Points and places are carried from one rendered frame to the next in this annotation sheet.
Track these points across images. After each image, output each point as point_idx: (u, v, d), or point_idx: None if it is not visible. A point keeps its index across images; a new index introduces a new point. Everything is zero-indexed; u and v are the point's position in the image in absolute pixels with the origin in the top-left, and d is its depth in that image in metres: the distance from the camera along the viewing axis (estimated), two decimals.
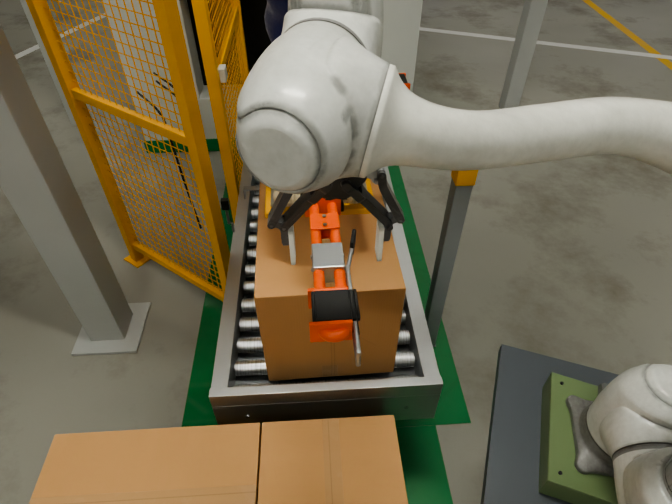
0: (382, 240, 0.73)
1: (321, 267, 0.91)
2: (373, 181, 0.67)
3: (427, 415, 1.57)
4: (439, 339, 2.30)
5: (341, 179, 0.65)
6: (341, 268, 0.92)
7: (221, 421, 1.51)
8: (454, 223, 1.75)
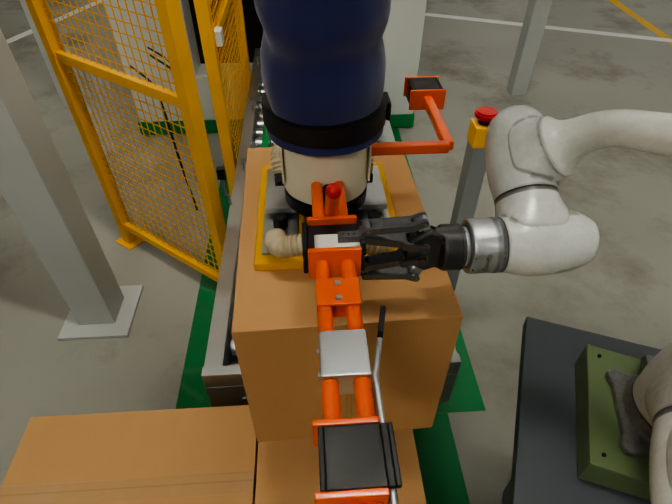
0: (343, 234, 0.75)
1: (334, 375, 0.58)
2: None
3: (442, 398, 1.43)
4: None
5: None
6: (365, 377, 0.58)
7: (216, 404, 1.37)
8: (469, 192, 1.61)
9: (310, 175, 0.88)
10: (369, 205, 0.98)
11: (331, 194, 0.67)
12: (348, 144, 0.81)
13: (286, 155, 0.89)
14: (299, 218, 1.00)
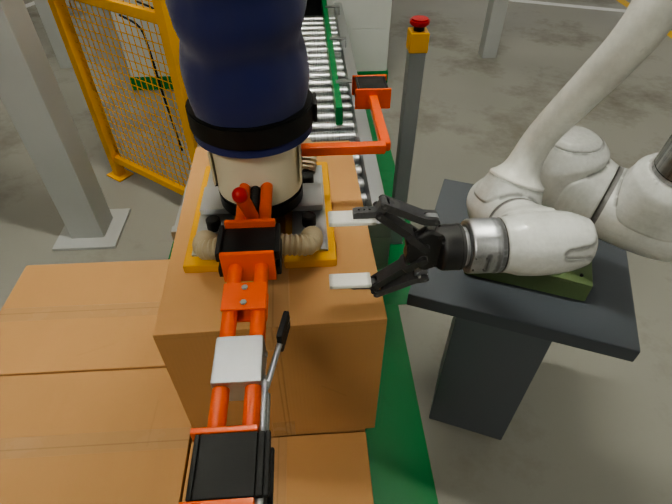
0: (357, 210, 0.72)
1: (223, 382, 0.57)
2: None
3: (381, 265, 1.66)
4: None
5: None
6: (256, 383, 0.58)
7: None
8: (410, 98, 1.84)
9: (237, 177, 0.87)
10: (304, 206, 0.98)
11: (237, 198, 0.67)
12: (269, 146, 0.80)
13: (214, 156, 0.88)
14: (235, 219, 0.99)
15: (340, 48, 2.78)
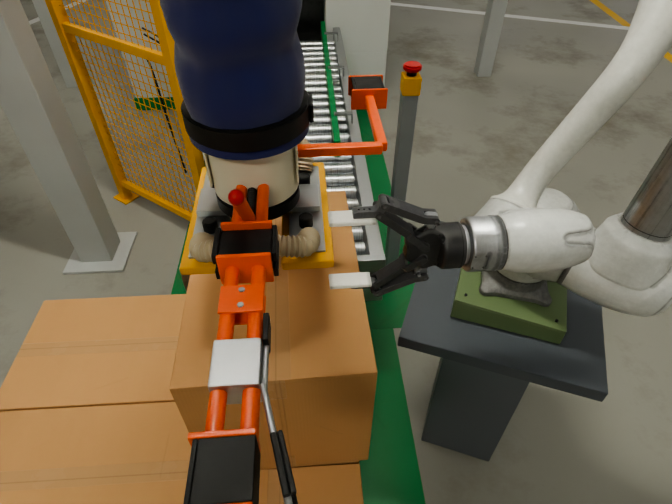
0: (357, 210, 0.72)
1: (221, 386, 0.57)
2: None
3: (376, 296, 1.76)
4: None
5: None
6: (253, 387, 0.58)
7: None
8: (404, 135, 1.95)
9: (233, 179, 0.87)
10: (301, 207, 0.98)
11: (233, 200, 0.67)
12: (265, 147, 0.80)
13: (210, 158, 0.88)
14: (232, 221, 0.99)
15: (338, 75, 2.89)
